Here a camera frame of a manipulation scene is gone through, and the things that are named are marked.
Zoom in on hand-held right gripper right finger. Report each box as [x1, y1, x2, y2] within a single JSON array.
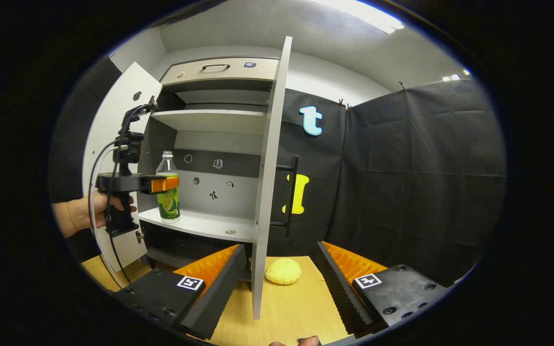
[[315, 241, 451, 337]]

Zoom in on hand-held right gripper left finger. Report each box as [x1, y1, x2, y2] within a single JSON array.
[[113, 244, 248, 340]]

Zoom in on green label plastic bottle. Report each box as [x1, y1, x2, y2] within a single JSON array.
[[156, 150, 181, 224]]

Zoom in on white cabinet shelf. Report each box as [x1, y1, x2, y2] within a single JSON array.
[[151, 110, 269, 136], [138, 207, 258, 243]]

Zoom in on white grey cabinet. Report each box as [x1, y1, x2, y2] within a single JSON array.
[[135, 57, 280, 284]]

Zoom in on beige cabinet drawer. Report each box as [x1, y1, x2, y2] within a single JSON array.
[[161, 58, 280, 87]]

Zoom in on yellow bumpy toy bun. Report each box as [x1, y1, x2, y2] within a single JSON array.
[[265, 258, 302, 285]]

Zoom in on black backdrop cloth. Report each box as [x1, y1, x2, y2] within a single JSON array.
[[49, 55, 507, 289]]

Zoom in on long ceiling light panel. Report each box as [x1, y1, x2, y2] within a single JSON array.
[[313, 0, 405, 34]]

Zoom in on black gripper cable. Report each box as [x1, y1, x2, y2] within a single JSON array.
[[87, 139, 133, 286]]

